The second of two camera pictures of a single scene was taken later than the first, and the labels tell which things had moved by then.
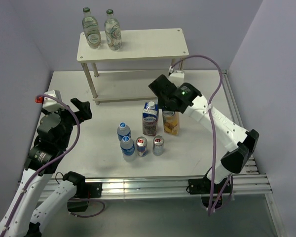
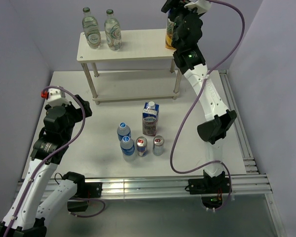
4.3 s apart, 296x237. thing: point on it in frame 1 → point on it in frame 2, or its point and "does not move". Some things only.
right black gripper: (160, 103) → (178, 5)
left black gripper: (84, 112) does not move
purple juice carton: (150, 118) does not move
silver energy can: (158, 145) does not move
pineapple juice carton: (171, 122) → (169, 35)
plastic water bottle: (123, 130) does not move
